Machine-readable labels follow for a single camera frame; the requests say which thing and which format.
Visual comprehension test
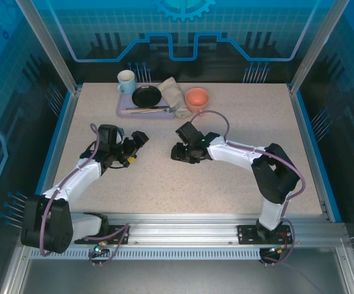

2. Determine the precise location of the lavender plastic tray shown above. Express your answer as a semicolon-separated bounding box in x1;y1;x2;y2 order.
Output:
116;81;178;119

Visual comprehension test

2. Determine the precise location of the metal fork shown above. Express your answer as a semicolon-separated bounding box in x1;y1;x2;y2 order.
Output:
125;105;178;113

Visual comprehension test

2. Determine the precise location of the beige folded cloth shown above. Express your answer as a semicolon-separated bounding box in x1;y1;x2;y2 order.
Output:
157;77;193;119

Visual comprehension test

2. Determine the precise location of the black round plate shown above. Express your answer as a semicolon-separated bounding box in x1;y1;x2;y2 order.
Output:
131;85;162;108

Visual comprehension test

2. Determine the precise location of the light blue mug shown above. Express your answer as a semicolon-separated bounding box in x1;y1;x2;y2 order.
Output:
116;69;137;95

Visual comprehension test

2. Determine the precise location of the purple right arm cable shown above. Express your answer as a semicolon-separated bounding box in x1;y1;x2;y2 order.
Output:
190;110;306;267

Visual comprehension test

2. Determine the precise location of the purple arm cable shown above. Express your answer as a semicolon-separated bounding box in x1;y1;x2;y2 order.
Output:
39;122;131;266
190;110;306;267

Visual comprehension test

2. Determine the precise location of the wooden handled utensil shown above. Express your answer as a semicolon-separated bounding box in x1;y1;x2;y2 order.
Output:
130;108;165;115

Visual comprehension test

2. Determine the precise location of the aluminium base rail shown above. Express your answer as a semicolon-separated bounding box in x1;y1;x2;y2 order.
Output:
69;213;349;247

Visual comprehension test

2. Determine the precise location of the cable connector with green light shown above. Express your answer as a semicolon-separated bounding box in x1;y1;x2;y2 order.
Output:
268;244;288;255
92;241;109;255

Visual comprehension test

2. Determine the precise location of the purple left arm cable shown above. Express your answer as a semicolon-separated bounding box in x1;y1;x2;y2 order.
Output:
39;122;131;266

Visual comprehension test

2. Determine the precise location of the slotted grey cable duct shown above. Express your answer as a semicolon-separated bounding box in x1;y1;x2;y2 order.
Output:
29;247;263;260

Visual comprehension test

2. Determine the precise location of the aluminium frame post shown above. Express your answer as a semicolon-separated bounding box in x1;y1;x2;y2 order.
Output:
288;0;352;96
15;0;82;96

